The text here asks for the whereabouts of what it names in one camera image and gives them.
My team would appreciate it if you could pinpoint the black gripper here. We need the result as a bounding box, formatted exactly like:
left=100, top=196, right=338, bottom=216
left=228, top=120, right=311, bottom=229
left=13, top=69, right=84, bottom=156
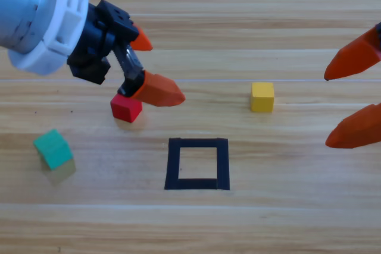
left=67, top=0, right=186, bottom=108

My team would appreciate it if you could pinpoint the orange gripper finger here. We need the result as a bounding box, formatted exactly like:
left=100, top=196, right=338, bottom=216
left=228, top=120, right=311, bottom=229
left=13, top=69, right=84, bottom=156
left=323, top=23, right=381, bottom=81
left=325, top=104, right=381, bottom=149

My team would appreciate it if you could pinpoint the red wooden cube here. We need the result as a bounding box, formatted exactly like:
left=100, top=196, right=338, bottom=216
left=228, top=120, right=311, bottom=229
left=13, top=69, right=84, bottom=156
left=110, top=93, right=143, bottom=123

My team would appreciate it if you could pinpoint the yellow wooden cube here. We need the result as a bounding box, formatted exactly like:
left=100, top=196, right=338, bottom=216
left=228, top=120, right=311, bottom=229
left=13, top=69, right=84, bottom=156
left=251, top=81, right=275, bottom=114

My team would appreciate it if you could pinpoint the green wooden cube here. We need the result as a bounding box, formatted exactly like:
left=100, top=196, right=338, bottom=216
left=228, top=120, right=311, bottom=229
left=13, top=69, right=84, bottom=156
left=33, top=128, right=74, bottom=171

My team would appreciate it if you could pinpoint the black tape square outline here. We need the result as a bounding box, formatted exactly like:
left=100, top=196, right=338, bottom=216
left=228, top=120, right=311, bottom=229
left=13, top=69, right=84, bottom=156
left=164, top=137, right=231, bottom=191

